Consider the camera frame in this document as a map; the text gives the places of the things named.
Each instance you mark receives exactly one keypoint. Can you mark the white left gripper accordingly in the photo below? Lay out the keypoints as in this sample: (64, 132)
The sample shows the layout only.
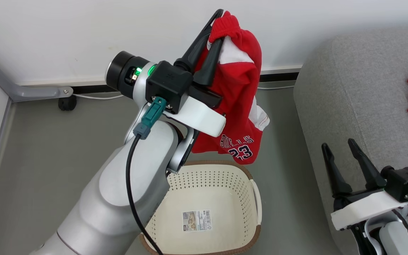
(200, 117)

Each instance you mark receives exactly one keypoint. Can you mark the black baseboard strip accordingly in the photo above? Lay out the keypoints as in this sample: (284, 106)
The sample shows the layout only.
(94, 88)

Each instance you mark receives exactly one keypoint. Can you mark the beige perforated plastic laundry basket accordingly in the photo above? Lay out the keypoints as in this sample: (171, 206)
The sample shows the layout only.
(225, 184)

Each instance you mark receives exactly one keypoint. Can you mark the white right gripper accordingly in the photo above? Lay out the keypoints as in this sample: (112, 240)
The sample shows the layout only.
(363, 209)

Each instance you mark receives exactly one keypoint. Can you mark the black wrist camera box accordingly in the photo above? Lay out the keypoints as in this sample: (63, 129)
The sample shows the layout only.
(404, 182)
(168, 85)

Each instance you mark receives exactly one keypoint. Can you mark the red Bulls 23 jersey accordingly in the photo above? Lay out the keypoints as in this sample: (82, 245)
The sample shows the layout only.
(239, 85)

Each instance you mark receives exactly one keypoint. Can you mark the grey fabric sofa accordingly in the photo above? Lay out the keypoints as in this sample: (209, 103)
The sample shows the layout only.
(349, 106)

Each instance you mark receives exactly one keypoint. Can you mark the grey metal frame leg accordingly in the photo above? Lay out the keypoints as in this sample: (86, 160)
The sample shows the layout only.
(23, 91)

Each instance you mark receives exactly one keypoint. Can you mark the black caster wheel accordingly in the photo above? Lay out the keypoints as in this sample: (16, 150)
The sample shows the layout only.
(67, 103)

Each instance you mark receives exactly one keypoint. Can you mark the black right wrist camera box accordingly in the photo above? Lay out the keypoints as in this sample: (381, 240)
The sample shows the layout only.
(404, 182)

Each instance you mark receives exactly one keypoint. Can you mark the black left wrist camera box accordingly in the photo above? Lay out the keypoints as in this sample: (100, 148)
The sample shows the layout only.
(168, 85)

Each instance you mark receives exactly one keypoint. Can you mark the printed barcode label sticker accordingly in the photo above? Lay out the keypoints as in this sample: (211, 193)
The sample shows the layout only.
(197, 220)

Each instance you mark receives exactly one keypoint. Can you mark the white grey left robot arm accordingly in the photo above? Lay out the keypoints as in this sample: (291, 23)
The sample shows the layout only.
(147, 170)

